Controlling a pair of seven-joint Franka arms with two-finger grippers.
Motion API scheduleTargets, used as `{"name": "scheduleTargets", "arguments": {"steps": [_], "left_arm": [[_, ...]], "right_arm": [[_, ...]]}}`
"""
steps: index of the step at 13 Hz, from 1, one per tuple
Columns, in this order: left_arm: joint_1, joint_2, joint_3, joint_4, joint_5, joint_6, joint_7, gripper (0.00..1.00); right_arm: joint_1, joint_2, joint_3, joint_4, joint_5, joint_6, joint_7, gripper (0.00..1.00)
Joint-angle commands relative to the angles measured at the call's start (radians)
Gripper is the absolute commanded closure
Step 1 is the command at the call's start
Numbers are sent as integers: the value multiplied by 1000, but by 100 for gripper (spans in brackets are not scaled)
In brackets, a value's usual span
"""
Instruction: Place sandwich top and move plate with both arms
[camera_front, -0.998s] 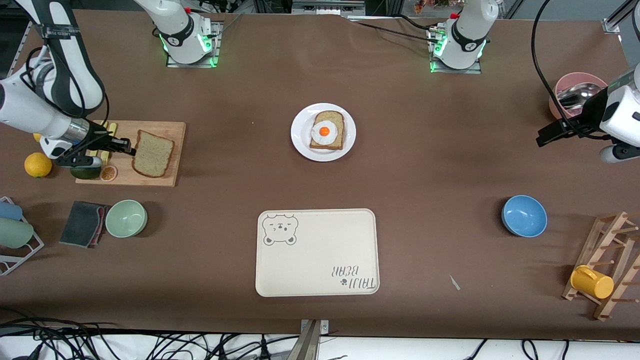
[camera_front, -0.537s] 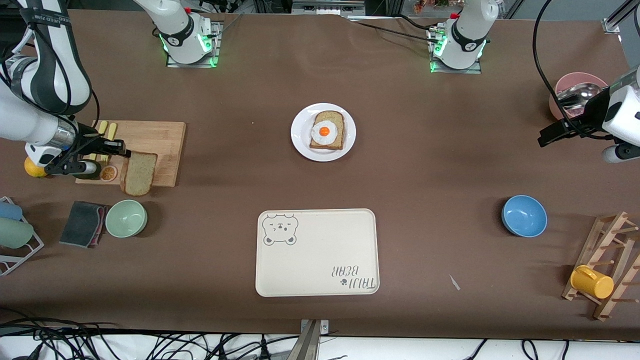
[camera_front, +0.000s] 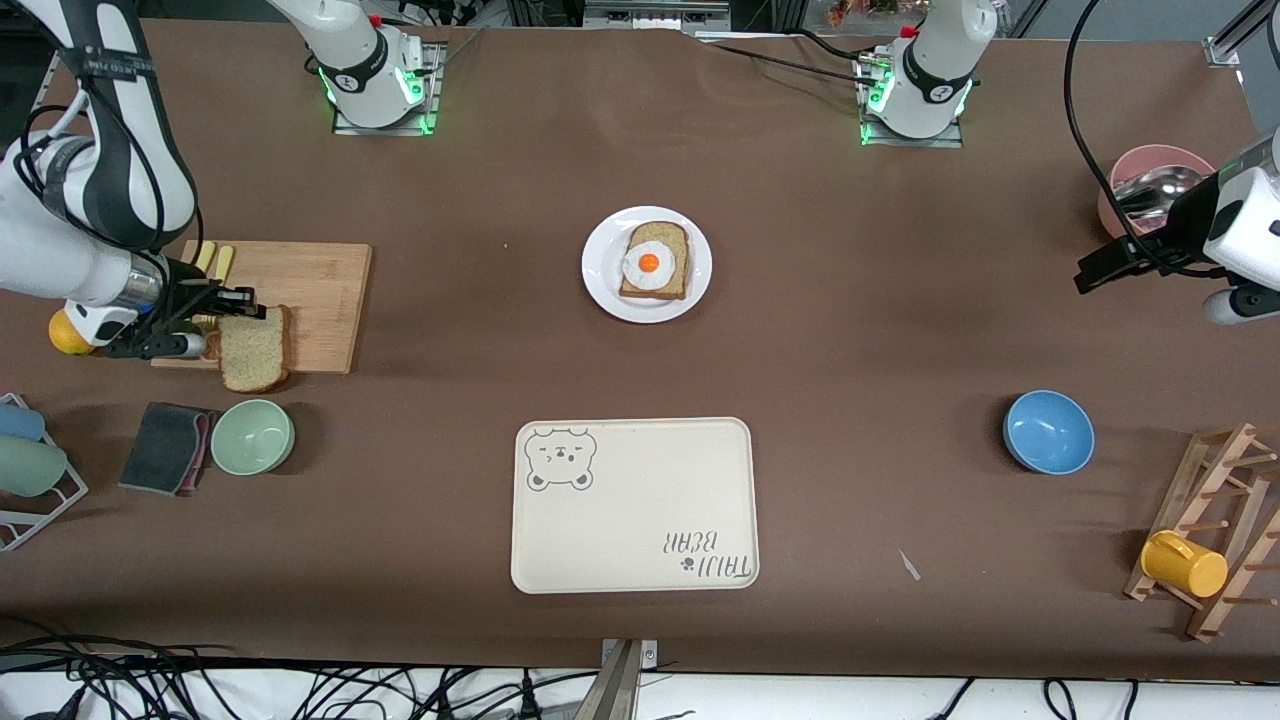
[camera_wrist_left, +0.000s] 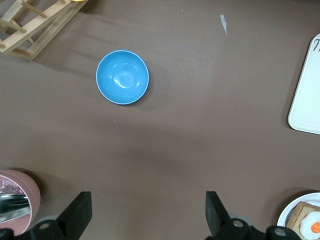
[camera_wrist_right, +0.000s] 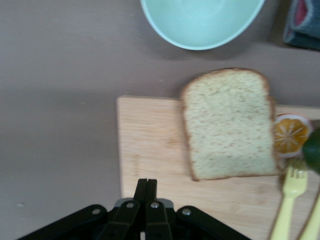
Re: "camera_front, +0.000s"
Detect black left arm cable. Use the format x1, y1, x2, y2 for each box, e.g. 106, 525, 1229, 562
1065, 0, 1280, 276

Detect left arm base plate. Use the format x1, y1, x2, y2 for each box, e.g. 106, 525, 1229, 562
855, 55, 964, 149

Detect white wire rack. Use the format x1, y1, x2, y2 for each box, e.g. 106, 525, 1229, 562
0, 392, 89, 552

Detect yellow cup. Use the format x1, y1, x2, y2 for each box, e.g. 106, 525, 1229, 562
1140, 530, 1229, 599

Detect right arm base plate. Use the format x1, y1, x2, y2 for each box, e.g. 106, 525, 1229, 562
332, 42, 446, 137

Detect wooden cup rack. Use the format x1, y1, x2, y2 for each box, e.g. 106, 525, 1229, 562
1123, 422, 1280, 642

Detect aluminium frame rail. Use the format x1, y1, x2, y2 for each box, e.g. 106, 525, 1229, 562
1205, 0, 1280, 69
30, 50, 66, 111

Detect fried egg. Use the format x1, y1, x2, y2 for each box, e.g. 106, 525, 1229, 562
622, 240, 678, 292

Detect yellow lemon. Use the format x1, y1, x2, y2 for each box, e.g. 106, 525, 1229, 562
48, 312, 99, 357

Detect blue bowl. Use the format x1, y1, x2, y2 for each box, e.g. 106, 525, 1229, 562
1003, 390, 1096, 475

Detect dark grey folded cloth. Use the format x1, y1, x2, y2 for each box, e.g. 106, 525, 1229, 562
118, 402, 206, 496

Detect light blue cup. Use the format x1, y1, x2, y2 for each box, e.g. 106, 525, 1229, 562
0, 402, 47, 443

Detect wooden cutting board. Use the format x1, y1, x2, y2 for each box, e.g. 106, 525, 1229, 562
150, 240, 373, 375

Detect cream tray with bear print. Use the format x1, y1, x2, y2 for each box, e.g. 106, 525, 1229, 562
510, 417, 760, 595

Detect grey metal equipment box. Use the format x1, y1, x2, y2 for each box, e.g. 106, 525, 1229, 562
583, 0, 733, 31

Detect pale green cup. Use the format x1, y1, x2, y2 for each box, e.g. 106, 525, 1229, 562
0, 436, 69, 498

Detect metal scoop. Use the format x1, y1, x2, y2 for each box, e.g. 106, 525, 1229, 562
1115, 165, 1206, 223

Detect aluminium profile post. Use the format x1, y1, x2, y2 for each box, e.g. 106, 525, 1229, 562
585, 638, 659, 720

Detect black cable bundle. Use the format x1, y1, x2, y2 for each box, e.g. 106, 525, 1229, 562
0, 620, 701, 720

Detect black base power cables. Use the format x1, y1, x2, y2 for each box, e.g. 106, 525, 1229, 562
690, 28, 893, 86

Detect mint green bowl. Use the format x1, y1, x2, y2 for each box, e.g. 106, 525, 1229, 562
210, 399, 296, 477

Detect plain brown bread slice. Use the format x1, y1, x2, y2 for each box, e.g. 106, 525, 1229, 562
218, 305, 293, 394

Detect white round plate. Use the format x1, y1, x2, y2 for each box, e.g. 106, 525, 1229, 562
581, 205, 713, 324

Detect pink folded cloth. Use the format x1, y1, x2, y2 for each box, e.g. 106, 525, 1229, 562
185, 410, 216, 491

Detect pink bowl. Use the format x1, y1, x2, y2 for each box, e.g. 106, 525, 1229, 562
1097, 144, 1216, 239

